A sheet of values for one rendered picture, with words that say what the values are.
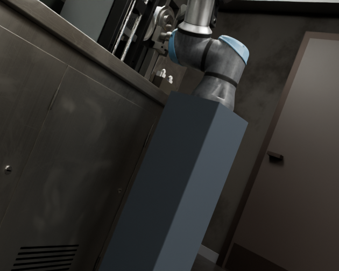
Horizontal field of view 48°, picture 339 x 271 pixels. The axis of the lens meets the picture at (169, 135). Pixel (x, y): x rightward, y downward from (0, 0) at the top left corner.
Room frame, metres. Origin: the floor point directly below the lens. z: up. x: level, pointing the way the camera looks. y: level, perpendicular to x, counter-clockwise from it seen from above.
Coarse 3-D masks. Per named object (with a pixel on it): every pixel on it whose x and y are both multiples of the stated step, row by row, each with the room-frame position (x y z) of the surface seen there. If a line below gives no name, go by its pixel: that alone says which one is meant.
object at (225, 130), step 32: (192, 96) 1.19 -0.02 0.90; (160, 128) 1.23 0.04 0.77; (192, 128) 1.16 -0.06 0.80; (224, 128) 1.18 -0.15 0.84; (160, 160) 1.20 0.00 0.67; (192, 160) 1.13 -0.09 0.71; (224, 160) 1.23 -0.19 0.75; (160, 192) 1.17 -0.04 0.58; (192, 192) 1.15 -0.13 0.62; (128, 224) 1.22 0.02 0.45; (160, 224) 1.14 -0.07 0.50; (192, 224) 1.20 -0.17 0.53; (128, 256) 1.19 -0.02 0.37; (160, 256) 1.13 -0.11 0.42; (192, 256) 1.25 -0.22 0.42
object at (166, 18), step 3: (165, 15) 1.67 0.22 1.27; (168, 15) 1.67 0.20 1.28; (165, 18) 1.66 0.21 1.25; (168, 18) 1.67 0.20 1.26; (171, 18) 1.69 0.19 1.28; (162, 21) 1.66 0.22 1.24; (165, 21) 1.66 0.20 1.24; (168, 21) 1.68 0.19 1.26; (171, 21) 1.70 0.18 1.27; (162, 24) 1.67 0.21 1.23; (165, 24) 1.67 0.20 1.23; (171, 24) 1.71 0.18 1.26; (165, 27) 1.68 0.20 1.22; (168, 27) 1.70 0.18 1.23; (165, 30) 1.69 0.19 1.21; (168, 30) 1.70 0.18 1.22
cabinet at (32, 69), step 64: (0, 64) 0.81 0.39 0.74; (64, 64) 0.96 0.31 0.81; (0, 128) 0.87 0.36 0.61; (64, 128) 1.03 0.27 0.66; (128, 128) 1.28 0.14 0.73; (0, 192) 0.93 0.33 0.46; (64, 192) 1.12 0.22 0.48; (128, 192) 1.42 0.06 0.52; (0, 256) 1.00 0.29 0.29; (64, 256) 1.23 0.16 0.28
